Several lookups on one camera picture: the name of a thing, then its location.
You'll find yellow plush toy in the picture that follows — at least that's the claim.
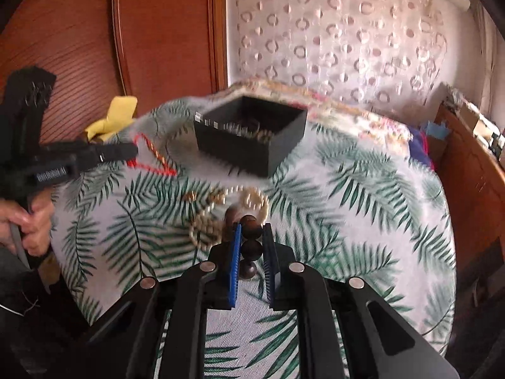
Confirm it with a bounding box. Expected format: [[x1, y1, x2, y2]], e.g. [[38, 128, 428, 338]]
[[84, 96, 138, 142]]

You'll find teal paper bag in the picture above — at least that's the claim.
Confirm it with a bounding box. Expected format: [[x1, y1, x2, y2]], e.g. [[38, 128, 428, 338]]
[[420, 121, 451, 140]]

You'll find palm leaf print bedspread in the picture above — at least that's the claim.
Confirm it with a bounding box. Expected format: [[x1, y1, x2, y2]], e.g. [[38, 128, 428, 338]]
[[49, 99, 458, 378]]

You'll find wooden sideboard cabinet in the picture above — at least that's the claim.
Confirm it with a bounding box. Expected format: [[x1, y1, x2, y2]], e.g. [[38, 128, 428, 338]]
[[435, 105, 504, 271]]

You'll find sheer circle pattern curtain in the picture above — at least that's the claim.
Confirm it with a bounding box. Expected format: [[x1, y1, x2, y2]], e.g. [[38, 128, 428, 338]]
[[227, 0, 480, 124]]

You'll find wooden wardrobe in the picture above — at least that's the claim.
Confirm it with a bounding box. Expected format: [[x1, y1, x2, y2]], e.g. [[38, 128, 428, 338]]
[[1, 0, 228, 142]]

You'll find blue blanket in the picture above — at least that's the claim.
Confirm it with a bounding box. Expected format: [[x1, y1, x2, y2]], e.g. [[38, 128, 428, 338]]
[[408, 126, 434, 169]]

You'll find black jewelry box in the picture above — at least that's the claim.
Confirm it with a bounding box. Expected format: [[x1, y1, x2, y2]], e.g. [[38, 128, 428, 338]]
[[193, 96, 307, 178]]

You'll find person's left hand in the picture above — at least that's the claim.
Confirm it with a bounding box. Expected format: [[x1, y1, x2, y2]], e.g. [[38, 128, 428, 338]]
[[1, 188, 54, 257]]

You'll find white pearl necklace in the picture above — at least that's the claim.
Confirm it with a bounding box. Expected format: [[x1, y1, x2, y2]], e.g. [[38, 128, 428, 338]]
[[187, 185, 271, 252]]

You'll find dark wooden bead bracelet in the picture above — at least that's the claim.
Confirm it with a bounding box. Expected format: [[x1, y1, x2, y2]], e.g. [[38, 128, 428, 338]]
[[224, 204, 264, 281]]

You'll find red beaded necklace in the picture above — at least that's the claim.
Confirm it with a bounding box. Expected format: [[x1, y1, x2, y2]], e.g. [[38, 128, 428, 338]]
[[127, 133, 179, 178]]

